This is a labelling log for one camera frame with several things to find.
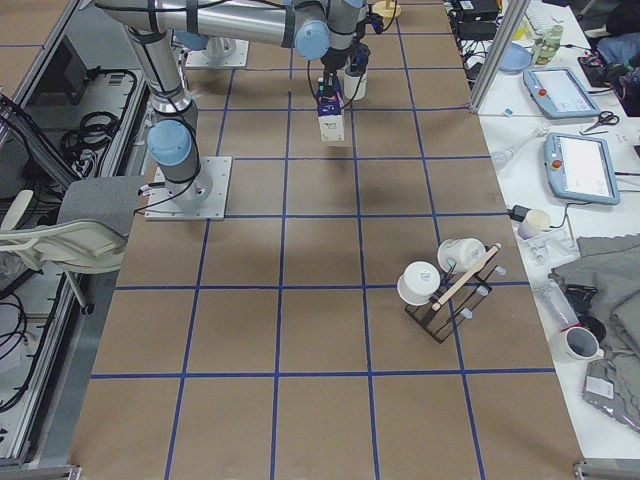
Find lower blue teach pendant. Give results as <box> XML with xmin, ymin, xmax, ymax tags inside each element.
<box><xmin>544</xmin><ymin>132</ymin><xmax>620</xmax><ymax>205</ymax></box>

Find green glass jar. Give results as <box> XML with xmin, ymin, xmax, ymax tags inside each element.
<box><xmin>532</xmin><ymin>24</ymin><xmax>564</xmax><ymax>66</ymax></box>

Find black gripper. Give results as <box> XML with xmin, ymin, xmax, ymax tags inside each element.
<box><xmin>321</xmin><ymin>42</ymin><xmax>371</xmax><ymax>75</ymax></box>

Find grey cloth pile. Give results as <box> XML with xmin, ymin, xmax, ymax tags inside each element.
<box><xmin>549</xmin><ymin>235</ymin><xmax>639</xmax><ymax>431</ymax></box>

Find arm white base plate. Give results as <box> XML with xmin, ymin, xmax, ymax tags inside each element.
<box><xmin>185</xmin><ymin>37</ymin><xmax>249</xmax><ymax>70</ymax></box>
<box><xmin>142</xmin><ymin>156</ymin><xmax>232</xmax><ymax>221</ymax></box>

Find white mug red rim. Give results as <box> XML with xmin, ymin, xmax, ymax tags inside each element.
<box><xmin>548</xmin><ymin>326</ymin><xmax>604</xmax><ymax>363</ymax></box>

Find blue teach pendant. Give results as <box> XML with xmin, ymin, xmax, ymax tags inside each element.
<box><xmin>522</xmin><ymin>68</ymin><xmax>601</xmax><ymax>119</ymax></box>
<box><xmin>544</xmin><ymin>132</ymin><xmax>620</xmax><ymax>205</ymax></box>

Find white cup on rack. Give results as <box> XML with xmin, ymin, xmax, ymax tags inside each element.
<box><xmin>397</xmin><ymin>261</ymin><xmax>441</xmax><ymax>306</ymax></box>
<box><xmin>437</xmin><ymin>238</ymin><xmax>486</xmax><ymax>273</ymax></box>

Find wooden cup stand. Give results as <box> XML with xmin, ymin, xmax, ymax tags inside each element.
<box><xmin>372</xmin><ymin>0</ymin><xmax>402</xmax><ymax>20</ymax></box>

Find white mug grey inside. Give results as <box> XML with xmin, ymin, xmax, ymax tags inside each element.
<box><xmin>342</xmin><ymin>69</ymin><xmax>367</xmax><ymax>101</ymax></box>

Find light blue bowl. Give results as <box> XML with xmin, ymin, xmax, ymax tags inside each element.
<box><xmin>499</xmin><ymin>43</ymin><xmax>532</xmax><ymax>74</ymax></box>

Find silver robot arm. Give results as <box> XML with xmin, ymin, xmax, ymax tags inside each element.
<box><xmin>96</xmin><ymin>1</ymin><xmax>384</xmax><ymax>220</ymax></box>

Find blue white milk carton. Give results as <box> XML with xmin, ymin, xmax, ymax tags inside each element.
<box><xmin>315</xmin><ymin>75</ymin><xmax>345</xmax><ymax>143</ymax></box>

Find cream purple small cup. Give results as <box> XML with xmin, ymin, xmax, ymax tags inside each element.
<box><xmin>517</xmin><ymin>209</ymin><xmax>551</xmax><ymax>240</ymax></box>

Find black cup rack wooden bar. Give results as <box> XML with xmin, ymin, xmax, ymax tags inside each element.
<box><xmin>404</xmin><ymin>243</ymin><xmax>506</xmax><ymax>344</ymax></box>

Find black scissors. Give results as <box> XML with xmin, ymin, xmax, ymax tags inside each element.
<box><xmin>580</xmin><ymin>110</ymin><xmax>620</xmax><ymax>135</ymax></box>

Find aluminium frame post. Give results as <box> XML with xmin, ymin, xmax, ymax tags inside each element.
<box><xmin>468</xmin><ymin>0</ymin><xmax>530</xmax><ymax>114</ymax></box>

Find upper blue teach pendant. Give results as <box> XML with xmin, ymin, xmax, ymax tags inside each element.
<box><xmin>522</xmin><ymin>68</ymin><xmax>601</xmax><ymax>119</ymax></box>

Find white grey office chair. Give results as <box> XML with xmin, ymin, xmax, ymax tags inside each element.
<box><xmin>1</xmin><ymin>175</ymin><xmax>144</xmax><ymax>314</ymax></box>

